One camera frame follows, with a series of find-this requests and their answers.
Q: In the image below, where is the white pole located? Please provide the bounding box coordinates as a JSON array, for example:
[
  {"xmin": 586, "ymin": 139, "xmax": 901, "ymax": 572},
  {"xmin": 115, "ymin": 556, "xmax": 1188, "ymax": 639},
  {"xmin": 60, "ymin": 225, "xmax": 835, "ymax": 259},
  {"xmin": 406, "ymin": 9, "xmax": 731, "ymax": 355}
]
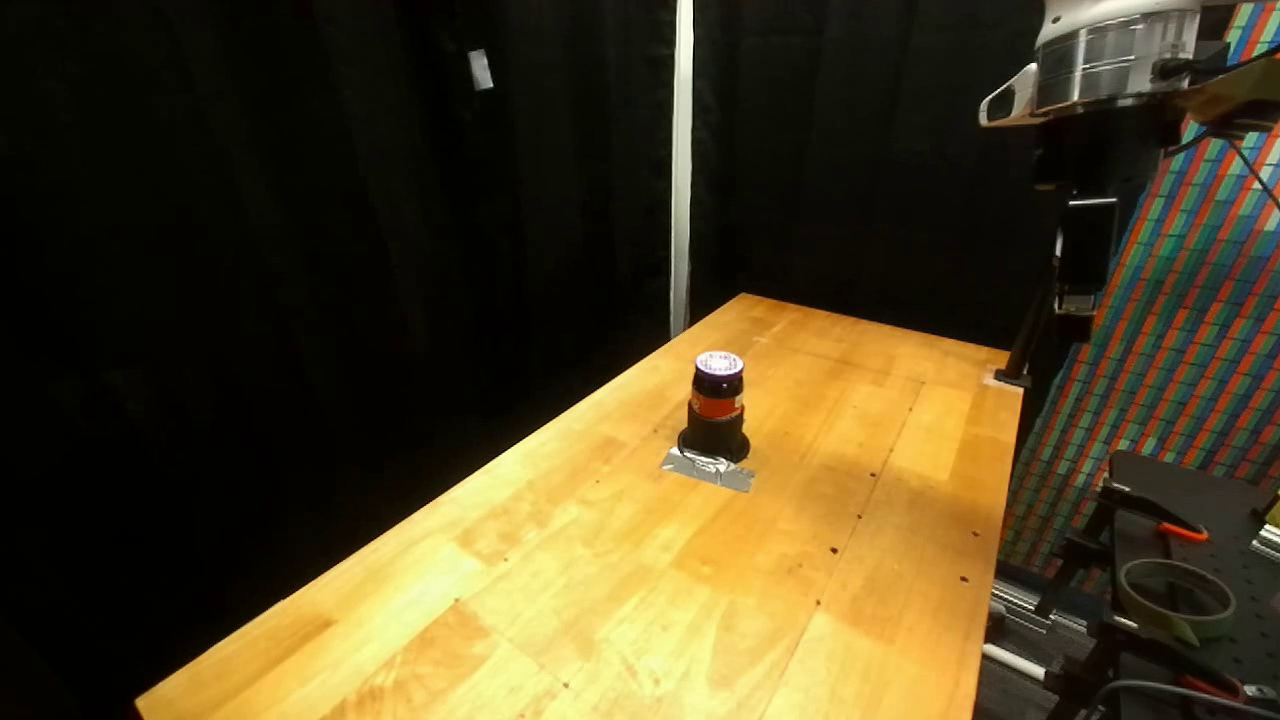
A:
[{"xmin": 667, "ymin": 0, "xmax": 696, "ymax": 340}]

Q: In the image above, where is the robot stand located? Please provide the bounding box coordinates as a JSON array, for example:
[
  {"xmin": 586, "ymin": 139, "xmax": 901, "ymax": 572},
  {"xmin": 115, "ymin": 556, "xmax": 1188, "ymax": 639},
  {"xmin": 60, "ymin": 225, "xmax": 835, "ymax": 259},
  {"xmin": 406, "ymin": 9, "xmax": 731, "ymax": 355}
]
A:
[{"xmin": 1040, "ymin": 449, "xmax": 1280, "ymax": 720}]

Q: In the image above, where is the orange and black clamp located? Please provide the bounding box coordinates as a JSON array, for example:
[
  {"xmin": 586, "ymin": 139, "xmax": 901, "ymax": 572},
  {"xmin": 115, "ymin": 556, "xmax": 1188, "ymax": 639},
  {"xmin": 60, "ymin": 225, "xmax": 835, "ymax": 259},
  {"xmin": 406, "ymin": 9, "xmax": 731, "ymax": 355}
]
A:
[{"xmin": 1098, "ymin": 478, "xmax": 1212, "ymax": 547}]

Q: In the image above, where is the black curtain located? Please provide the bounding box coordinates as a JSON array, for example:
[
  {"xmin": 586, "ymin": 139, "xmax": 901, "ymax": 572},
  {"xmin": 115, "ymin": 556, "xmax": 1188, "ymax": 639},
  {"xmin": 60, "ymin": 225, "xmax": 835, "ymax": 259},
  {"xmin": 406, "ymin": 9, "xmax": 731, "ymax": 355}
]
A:
[{"xmin": 0, "ymin": 0, "xmax": 1063, "ymax": 720}]

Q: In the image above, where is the colourful patterned board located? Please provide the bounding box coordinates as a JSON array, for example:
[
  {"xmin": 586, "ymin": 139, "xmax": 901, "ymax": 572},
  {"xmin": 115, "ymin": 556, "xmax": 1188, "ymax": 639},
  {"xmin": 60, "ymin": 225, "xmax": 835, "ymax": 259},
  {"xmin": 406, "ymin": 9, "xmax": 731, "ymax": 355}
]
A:
[{"xmin": 998, "ymin": 0, "xmax": 1280, "ymax": 593}]

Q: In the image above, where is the grey cable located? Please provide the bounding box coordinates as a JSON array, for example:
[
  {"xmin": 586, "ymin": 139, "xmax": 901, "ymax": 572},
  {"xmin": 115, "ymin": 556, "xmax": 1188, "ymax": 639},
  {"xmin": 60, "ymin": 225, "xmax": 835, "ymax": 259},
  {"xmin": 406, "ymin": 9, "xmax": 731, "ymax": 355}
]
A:
[{"xmin": 1084, "ymin": 679, "xmax": 1280, "ymax": 720}]

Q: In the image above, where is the roll of green tape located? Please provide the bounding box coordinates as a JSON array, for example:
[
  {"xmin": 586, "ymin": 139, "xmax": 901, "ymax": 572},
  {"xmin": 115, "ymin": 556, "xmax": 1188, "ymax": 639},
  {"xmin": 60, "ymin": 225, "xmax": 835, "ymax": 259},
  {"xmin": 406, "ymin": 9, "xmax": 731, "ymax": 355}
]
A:
[{"xmin": 1117, "ymin": 557, "xmax": 1238, "ymax": 647}]

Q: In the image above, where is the piece of grey tape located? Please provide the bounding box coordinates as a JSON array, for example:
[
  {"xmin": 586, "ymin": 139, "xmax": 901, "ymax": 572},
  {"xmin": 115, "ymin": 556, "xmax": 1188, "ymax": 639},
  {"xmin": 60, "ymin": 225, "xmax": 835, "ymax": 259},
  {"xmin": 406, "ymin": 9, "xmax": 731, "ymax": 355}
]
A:
[{"xmin": 659, "ymin": 446, "xmax": 757, "ymax": 494}]

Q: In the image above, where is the aluminium rail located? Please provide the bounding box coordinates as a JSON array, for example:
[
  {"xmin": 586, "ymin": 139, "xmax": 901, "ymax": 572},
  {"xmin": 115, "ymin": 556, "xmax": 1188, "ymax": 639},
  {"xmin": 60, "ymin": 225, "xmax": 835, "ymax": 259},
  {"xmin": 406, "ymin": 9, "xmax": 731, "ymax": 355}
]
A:
[{"xmin": 988, "ymin": 574, "xmax": 1101, "ymax": 637}]

